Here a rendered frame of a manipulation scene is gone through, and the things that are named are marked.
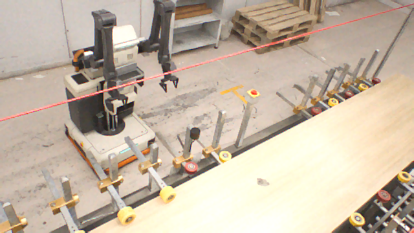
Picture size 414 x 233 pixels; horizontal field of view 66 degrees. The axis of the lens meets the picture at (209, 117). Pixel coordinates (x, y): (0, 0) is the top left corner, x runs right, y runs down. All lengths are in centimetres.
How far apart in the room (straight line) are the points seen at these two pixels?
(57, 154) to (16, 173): 37
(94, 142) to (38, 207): 68
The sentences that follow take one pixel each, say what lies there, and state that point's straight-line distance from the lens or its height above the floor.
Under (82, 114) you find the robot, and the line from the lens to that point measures 295.
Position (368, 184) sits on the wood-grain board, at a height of 90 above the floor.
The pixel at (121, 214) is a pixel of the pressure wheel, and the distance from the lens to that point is 176.
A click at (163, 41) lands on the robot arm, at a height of 136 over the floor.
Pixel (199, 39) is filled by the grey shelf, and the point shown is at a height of 14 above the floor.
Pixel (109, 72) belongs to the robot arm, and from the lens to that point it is 217.
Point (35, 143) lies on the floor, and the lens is 354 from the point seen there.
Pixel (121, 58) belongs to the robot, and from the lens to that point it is 247.
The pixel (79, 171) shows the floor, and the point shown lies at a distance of 322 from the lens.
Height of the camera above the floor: 246
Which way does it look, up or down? 41 degrees down
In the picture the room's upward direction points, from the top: 11 degrees clockwise
